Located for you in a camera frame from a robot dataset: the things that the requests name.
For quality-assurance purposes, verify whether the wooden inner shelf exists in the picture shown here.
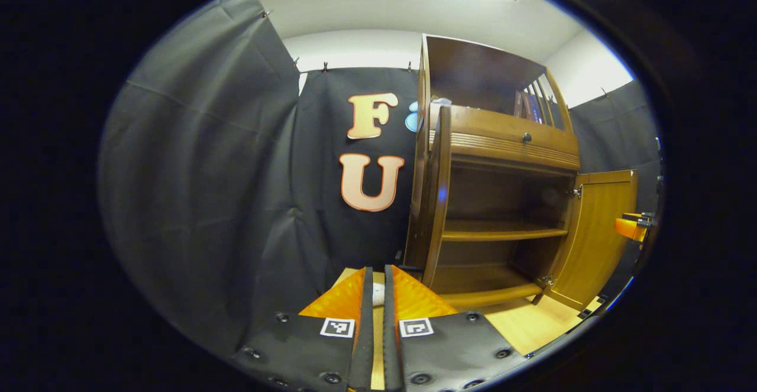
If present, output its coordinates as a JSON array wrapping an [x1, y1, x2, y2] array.
[[442, 219, 570, 242]]

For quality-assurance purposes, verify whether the wooden cabinet door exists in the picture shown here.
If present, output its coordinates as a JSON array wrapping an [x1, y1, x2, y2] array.
[[421, 105, 453, 290], [547, 170, 640, 312]]

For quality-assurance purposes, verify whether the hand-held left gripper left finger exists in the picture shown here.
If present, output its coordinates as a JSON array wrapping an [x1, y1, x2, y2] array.
[[231, 266, 375, 391]]

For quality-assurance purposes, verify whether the wooden double-door shoe cabinet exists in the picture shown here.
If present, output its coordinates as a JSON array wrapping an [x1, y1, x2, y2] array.
[[404, 33, 583, 310]]

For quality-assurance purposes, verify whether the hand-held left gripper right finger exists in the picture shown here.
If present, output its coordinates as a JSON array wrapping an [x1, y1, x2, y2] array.
[[383, 264, 528, 392]]

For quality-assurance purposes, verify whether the wooden cabinet drawer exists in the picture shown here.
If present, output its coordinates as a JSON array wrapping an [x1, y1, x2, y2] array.
[[429, 103, 581, 172]]

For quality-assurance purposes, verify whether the black backdrop cloth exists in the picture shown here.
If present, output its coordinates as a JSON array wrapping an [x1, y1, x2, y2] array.
[[98, 0, 662, 357]]

